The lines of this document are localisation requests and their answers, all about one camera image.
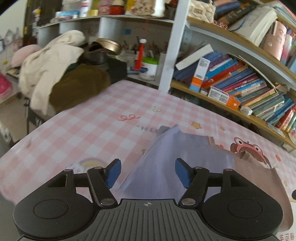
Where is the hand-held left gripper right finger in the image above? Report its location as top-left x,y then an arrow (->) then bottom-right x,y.
175,158 -> 247,206

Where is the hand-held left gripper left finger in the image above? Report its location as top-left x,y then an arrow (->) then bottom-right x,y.
47,159 -> 122,207

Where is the stack of leaning paperbacks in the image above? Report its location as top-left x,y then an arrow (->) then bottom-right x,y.
213,0 -> 278,47

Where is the cream white garment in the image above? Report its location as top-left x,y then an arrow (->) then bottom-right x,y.
19,30 -> 85,115

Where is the pink checked cartoon tablecloth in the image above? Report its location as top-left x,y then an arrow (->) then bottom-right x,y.
0,80 -> 296,241

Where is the brown leather shoe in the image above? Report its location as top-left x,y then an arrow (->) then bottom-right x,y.
81,42 -> 109,69

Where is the white frame bookshelf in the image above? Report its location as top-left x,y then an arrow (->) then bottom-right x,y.
35,0 -> 296,151

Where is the olive brown garment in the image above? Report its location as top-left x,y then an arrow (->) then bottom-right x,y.
49,63 -> 112,114

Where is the black panel white lettering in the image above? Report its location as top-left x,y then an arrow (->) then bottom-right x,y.
24,98 -> 48,136

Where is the white eraser block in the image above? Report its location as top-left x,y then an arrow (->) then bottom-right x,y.
240,105 -> 254,116

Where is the red tassel ornament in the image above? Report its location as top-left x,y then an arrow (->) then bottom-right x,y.
135,39 -> 148,70

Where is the tan knit garment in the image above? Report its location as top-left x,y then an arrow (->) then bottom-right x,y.
207,136 -> 292,233

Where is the tall orange white box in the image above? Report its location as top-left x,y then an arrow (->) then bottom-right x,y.
189,58 -> 211,91

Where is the row of colourful books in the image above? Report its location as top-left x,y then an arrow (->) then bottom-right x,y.
172,51 -> 296,133

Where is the white bottle red label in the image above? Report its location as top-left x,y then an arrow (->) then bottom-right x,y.
81,0 -> 92,17

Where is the cluster of pens and brushes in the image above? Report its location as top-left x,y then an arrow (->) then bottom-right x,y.
122,35 -> 167,59

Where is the thick white book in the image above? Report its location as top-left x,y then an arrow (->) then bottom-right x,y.
175,44 -> 214,70

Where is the flat orange white box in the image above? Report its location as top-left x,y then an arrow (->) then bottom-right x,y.
207,86 -> 241,110

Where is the pink pillow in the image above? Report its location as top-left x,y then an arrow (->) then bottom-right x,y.
11,44 -> 42,67

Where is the red round doll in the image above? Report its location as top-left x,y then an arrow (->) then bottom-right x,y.
109,0 -> 126,15

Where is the white tub green lid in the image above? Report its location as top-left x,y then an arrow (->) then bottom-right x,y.
139,57 -> 159,81

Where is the pink cup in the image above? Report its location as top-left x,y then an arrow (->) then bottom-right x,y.
264,21 -> 287,61

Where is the white quilted bag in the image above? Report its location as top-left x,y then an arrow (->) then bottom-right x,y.
188,0 -> 217,23

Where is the black box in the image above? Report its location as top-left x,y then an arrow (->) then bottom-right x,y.
107,57 -> 128,85

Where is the lavender knit garment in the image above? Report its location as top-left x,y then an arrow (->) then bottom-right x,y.
119,125 -> 234,200

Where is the gold round tin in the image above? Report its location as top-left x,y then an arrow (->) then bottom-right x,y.
95,38 -> 122,55

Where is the white crumpled tissue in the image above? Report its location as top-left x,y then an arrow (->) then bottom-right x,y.
117,52 -> 138,64

